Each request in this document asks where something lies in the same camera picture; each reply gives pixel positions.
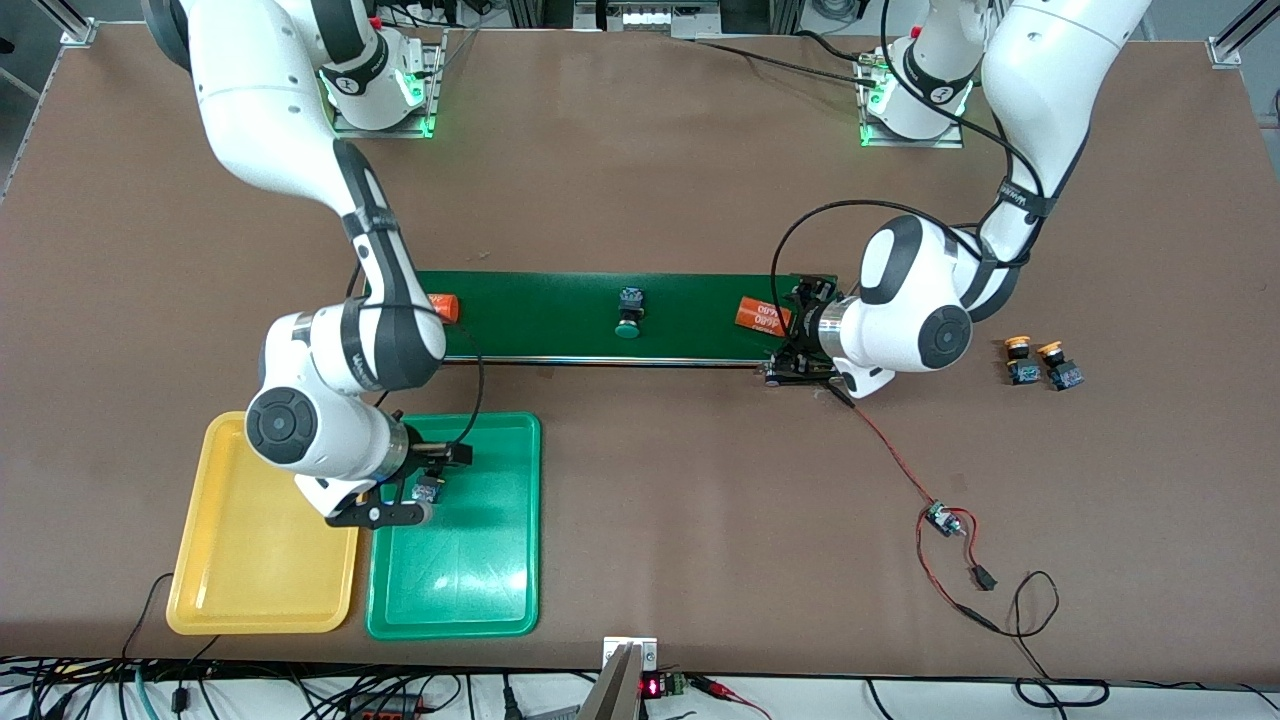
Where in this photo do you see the yellow push button switch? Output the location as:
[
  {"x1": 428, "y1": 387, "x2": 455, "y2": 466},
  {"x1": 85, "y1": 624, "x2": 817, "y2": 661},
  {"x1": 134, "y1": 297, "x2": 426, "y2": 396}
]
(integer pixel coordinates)
[
  {"x1": 1037, "y1": 341, "x2": 1085, "y2": 392},
  {"x1": 1004, "y1": 336, "x2": 1042, "y2": 387}
]

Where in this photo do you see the green plastic tray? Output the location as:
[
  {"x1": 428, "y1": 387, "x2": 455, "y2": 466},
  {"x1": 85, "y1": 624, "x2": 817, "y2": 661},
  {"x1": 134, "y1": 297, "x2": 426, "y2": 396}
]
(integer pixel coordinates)
[{"x1": 365, "y1": 411, "x2": 542, "y2": 641}]

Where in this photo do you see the green belt conveyor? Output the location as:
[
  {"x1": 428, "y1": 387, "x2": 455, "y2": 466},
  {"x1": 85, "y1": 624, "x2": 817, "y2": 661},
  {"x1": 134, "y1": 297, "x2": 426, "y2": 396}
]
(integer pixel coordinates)
[{"x1": 405, "y1": 270, "x2": 849, "y2": 388}]

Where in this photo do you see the yellow plastic tray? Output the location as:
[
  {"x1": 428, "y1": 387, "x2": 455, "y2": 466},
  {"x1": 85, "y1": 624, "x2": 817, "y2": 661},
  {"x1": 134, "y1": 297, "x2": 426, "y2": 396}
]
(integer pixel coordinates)
[{"x1": 165, "y1": 412, "x2": 363, "y2": 636}]

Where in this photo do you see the red and black power strip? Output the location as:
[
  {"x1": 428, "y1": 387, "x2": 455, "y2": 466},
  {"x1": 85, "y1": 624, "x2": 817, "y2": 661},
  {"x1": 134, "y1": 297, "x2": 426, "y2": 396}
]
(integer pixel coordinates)
[{"x1": 345, "y1": 692, "x2": 426, "y2": 720}]

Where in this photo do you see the background metal equipment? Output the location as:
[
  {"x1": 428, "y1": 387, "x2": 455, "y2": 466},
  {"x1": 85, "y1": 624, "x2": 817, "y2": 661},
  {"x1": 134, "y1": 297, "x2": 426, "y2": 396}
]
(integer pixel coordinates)
[{"x1": 505, "y1": 0, "x2": 801, "y2": 41}]

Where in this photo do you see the red alligator clip lead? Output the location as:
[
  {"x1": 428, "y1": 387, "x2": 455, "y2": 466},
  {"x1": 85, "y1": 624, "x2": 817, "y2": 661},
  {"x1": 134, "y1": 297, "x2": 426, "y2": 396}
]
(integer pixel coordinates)
[{"x1": 690, "y1": 675, "x2": 773, "y2": 720}]

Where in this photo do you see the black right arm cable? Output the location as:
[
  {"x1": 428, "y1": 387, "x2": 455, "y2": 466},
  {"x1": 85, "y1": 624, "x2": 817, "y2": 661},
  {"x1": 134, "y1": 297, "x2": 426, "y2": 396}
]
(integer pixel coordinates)
[{"x1": 345, "y1": 262, "x2": 487, "y2": 471}]

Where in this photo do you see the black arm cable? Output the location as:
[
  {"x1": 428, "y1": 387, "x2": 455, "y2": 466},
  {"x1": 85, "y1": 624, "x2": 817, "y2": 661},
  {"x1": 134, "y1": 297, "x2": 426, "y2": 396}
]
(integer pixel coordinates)
[
  {"x1": 770, "y1": 0, "x2": 1049, "y2": 331},
  {"x1": 345, "y1": 262, "x2": 487, "y2": 471}
]

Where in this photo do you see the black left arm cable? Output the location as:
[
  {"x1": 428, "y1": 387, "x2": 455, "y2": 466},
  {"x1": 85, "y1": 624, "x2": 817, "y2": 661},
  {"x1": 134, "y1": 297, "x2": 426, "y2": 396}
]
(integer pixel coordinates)
[{"x1": 770, "y1": 0, "x2": 1049, "y2": 331}]

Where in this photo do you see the red and black wire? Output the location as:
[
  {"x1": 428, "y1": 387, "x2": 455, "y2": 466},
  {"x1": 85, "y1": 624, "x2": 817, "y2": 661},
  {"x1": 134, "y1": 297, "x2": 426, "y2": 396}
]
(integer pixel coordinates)
[{"x1": 850, "y1": 400, "x2": 1001, "y2": 633}]

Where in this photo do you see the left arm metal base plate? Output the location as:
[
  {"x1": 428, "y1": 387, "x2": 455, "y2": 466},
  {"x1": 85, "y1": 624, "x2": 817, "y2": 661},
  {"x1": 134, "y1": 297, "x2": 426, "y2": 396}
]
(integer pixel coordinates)
[{"x1": 855, "y1": 48, "x2": 966, "y2": 149}]

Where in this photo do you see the thick black table cable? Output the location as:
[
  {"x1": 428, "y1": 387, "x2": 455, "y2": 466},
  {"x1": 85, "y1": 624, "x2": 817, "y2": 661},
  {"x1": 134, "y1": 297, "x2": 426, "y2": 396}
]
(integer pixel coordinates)
[{"x1": 690, "y1": 30, "x2": 886, "y2": 86}]

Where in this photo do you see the aluminium camera stand bracket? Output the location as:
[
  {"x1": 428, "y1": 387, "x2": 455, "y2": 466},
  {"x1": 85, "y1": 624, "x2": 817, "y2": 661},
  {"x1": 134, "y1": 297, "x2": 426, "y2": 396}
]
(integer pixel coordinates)
[{"x1": 575, "y1": 636, "x2": 659, "y2": 720}]

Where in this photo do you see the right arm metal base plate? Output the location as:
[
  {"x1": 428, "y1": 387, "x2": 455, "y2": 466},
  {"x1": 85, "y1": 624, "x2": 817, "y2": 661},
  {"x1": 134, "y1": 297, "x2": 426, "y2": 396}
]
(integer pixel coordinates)
[{"x1": 330, "y1": 28, "x2": 448, "y2": 139}]

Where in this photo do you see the thin black cable loop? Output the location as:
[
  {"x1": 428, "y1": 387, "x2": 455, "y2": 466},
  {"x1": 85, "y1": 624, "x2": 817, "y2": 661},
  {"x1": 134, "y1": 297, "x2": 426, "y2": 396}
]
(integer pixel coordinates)
[{"x1": 985, "y1": 570, "x2": 1111, "y2": 709}]

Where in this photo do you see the aluminium frame post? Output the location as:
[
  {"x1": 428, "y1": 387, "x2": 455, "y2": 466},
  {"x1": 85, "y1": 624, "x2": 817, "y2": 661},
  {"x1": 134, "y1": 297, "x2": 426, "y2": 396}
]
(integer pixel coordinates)
[
  {"x1": 35, "y1": 0, "x2": 98, "y2": 46},
  {"x1": 1207, "y1": 0, "x2": 1280, "y2": 69}
]

